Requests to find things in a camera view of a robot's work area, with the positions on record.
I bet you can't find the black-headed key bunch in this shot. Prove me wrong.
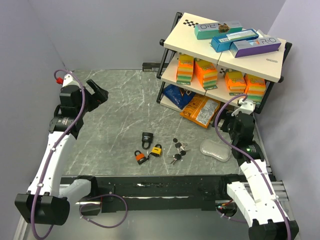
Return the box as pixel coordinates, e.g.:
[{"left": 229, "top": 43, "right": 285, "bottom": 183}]
[{"left": 172, "top": 138, "right": 189, "bottom": 156}]

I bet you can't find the black padlock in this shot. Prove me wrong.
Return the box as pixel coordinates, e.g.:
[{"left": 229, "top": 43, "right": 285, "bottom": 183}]
[{"left": 141, "top": 132, "right": 154, "bottom": 150}]

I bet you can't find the orange padlock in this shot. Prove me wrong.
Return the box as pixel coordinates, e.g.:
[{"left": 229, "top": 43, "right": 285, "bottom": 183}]
[{"left": 134, "top": 150, "right": 148, "bottom": 165}]

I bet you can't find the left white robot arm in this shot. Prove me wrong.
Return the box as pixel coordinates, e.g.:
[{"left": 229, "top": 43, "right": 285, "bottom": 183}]
[{"left": 14, "top": 79, "right": 109, "bottom": 226}]

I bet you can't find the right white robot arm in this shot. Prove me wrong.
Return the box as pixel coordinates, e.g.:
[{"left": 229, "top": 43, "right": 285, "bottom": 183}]
[{"left": 218, "top": 111, "right": 299, "bottom": 240}]

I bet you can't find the black key bunch on table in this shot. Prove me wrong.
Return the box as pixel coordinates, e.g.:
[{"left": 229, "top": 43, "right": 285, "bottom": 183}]
[{"left": 169, "top": 153, "right": 182, "bottom": 165}]

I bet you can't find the clear plastic pouch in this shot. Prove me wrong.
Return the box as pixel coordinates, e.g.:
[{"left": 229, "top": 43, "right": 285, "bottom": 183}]
[{"left": 200, "top": 139, "right": 231, "bottom": 162}]

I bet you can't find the orange Kettle chips bag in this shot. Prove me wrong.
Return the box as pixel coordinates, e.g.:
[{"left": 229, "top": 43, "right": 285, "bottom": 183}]
[{"left": 180, "top": 93, "right": 221, "bottom": 128}]

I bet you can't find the orange sponge pack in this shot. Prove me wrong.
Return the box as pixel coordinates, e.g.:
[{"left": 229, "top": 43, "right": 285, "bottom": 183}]
[
  {"left": 224, "top": 69, "right": 247, "bottom": 96},
  {"left": 193, "top": 58, "right": 218, "bottom": 91}
]

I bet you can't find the sponge pack far right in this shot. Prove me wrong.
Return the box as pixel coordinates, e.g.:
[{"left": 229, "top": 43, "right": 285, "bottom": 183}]
[{"left": 244, "top": 74, "right": 266, "bottom": 105}]

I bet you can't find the blue chips bag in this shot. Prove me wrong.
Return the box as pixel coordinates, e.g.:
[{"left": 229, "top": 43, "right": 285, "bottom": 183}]
[{"left": 163, "top": 84, "right": 196, "bottom": 110}]

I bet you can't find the black device behind shelf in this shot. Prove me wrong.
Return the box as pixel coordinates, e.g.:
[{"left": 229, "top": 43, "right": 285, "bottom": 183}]
[{"left": 142, "top": 62, "right": 160, "bottom": 72}]

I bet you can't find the sponge pack far left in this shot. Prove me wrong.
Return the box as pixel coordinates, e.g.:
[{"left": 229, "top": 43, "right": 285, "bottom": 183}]
[{"left": 176, "top": 53, "right": 194, "bottom": 85}]

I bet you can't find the three-tier shelf rack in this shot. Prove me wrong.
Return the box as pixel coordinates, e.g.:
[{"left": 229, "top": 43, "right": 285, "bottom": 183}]
[{"left": 156, "top": 12, "right": 292, "bottom": 114}]

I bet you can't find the purple R+O box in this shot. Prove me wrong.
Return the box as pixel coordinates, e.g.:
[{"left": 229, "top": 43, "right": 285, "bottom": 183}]
[{"left": 229, "top": 36, "right": 282, "bottom": 58}]

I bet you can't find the yellow padlock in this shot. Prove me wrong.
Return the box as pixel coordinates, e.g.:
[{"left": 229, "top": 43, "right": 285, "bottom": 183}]
[{"left": 150, "top": 144, "right": 163, "bottom": 157}]

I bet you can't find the blue box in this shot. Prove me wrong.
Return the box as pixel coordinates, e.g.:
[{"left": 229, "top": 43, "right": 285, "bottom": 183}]
[{"left": 210, "top": 28, "right": 259, "bottom": 53}]

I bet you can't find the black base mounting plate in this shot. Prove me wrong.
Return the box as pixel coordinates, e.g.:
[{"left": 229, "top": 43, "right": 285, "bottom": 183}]
[{"left": 59, "top": 174, "right": 248, "bottom": 214}]

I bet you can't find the teal R+O box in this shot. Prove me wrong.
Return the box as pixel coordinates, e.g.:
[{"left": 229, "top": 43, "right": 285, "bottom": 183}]
[{"left": 194, "top": 21, "right": 243, "bottom": 40}]

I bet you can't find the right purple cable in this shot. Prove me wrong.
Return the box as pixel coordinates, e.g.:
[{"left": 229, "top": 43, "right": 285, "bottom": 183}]
[{"left": 214, "top": 93, "right": 293, "bottom": 240}]

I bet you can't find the purple cable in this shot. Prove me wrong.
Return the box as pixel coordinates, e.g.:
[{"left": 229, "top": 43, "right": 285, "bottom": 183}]
[
  {"left": 29, "top": 69, "right": 88, "bottom": 240},
  {"left": 214, "top": 93, "right": 293, "bottom": 240}
]

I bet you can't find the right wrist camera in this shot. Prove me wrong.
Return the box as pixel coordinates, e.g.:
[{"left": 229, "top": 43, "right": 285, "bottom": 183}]
[{"left": 231, "top": 98, "right": 256, "bottom": 117}]

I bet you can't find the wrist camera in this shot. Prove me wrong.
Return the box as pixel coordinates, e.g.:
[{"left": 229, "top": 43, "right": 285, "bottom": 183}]
[
  {"left": 231, "top": 98, "right": 256, "bottom": 117},
  {"left": 56, "top": 74, "right": 80, "bottom": 88}
]

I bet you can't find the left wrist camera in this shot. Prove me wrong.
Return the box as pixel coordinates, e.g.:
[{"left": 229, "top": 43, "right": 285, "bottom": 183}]
[{"left": 56, "top": 74, "right": 80, "bottom": 88}]

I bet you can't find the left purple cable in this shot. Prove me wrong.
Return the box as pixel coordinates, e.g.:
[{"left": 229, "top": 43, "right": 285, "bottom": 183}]
[{"left": 29, "top": 69, "right": 88, "bottom": 240}]

